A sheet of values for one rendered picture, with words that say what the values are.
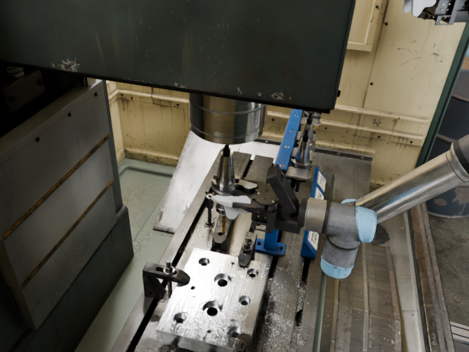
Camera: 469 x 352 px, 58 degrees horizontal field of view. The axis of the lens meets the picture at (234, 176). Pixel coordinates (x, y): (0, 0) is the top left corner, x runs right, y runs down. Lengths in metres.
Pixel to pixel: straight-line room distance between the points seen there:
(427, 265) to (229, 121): 1.08
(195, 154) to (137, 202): 0.37
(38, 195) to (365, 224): 0.75
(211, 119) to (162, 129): 1.41
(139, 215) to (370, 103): 1.16
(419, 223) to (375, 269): 0.28
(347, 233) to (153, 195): 1.36
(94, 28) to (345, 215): 0.61
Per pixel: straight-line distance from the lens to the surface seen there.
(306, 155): 1.23
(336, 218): 0.94
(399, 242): 1.93
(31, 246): 1.13
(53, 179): 1.12
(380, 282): 1.65
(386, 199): 1.04
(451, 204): 3.29
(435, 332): 1.48
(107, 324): 1.59
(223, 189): 0.94
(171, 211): 1.90
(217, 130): 0.80
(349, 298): 1.52
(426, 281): 1.61
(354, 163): 2.03
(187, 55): 0.71
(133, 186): 2.22
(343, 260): 1.01
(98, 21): 0.76
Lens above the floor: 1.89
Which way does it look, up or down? 35 degrees down
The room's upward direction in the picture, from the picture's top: 3 degrees clockwise
